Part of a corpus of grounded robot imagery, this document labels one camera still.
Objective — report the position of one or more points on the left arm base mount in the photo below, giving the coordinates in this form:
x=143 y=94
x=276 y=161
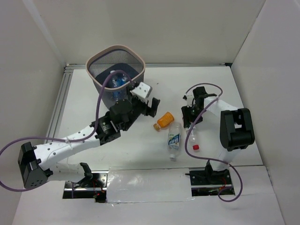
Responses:
x=95 y=189

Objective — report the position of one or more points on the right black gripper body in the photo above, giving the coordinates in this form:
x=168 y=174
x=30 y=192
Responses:
x=195 y=112

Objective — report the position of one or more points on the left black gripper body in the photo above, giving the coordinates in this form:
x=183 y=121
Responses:
x=145 y=106

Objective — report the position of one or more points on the bottle green white label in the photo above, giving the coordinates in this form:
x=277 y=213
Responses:
x=174 y=140

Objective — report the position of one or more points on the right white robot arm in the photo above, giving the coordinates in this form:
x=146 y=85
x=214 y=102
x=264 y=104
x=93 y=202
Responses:
x=236 y=131

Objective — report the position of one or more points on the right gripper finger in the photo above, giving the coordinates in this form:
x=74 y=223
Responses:
x=198 y=121
x=186 y=116

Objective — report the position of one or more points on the orange juice bottle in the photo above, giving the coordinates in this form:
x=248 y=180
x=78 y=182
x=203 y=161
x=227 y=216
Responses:
x=164 y=121

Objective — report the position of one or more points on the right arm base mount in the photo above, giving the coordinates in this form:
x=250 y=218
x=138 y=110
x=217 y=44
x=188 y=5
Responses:
x=205 y=182

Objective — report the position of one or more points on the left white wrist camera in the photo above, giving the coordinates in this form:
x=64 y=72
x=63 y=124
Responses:
x=143 y=91

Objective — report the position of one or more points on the grey mesh waste bin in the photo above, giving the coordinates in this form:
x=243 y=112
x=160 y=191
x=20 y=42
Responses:
x=113 y=58

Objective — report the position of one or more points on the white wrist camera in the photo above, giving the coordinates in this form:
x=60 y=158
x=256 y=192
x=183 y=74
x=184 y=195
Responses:
x=190 y=100
x=143 y=91

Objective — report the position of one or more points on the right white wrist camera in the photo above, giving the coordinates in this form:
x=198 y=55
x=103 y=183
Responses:
x=190 y=100

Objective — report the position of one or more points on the silver tape sheet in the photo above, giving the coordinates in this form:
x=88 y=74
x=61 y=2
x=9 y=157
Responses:
x=148 y=186

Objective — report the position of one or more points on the bottle red label red cap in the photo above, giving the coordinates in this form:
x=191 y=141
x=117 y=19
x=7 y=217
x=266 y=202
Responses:
x=193 y=140

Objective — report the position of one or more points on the clear bottle blue cap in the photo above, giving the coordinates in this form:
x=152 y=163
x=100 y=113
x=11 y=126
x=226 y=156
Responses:
x=119 y=95

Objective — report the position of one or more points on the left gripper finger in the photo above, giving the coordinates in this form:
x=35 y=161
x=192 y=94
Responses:
x=130 y=95
x=152 y=111

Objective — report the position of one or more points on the clear bottle blue label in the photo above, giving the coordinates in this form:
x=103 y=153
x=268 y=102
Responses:
x=118 y=80

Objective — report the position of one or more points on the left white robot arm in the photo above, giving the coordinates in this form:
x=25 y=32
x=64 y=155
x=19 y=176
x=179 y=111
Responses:
x=42 y=163

